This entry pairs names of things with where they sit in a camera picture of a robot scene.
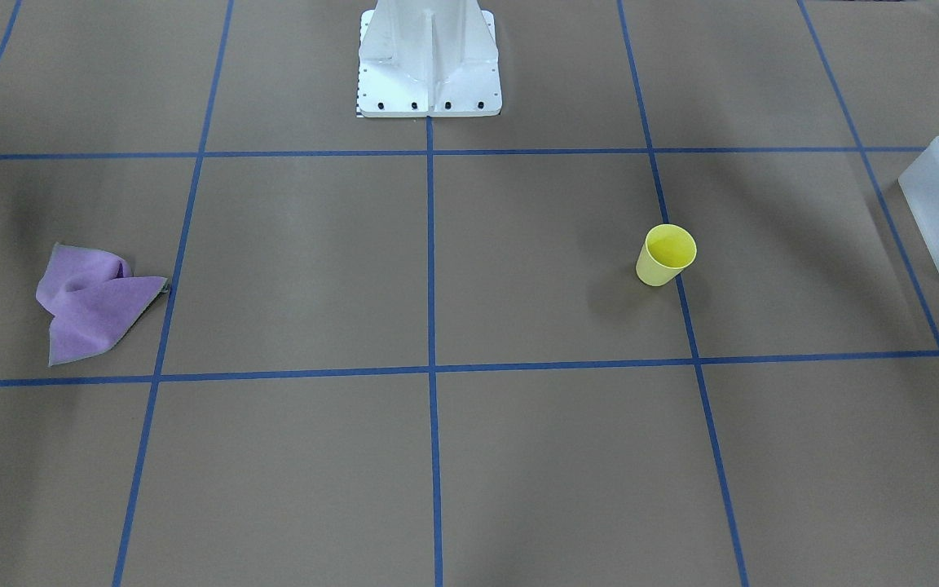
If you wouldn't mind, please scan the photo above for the purple cloth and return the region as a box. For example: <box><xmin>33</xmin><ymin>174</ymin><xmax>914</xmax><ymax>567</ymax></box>
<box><xmin>36</xmin><ymin>244</ymin><xmax>170</xmax><ymax>367</ymax></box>

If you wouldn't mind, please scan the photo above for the yellow plastic cup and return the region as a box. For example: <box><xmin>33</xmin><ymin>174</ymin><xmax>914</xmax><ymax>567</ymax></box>
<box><xmin>636</xmin><ymin>223</ymin><xmax>698</xmax><ymax>287</ymax></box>

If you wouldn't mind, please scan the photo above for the white pedestal column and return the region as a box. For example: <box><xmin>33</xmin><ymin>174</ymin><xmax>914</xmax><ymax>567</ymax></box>
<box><xmin>355</xmin><ymin>1</ymin><xmax>503</xmax><ymax>118</ymax></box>

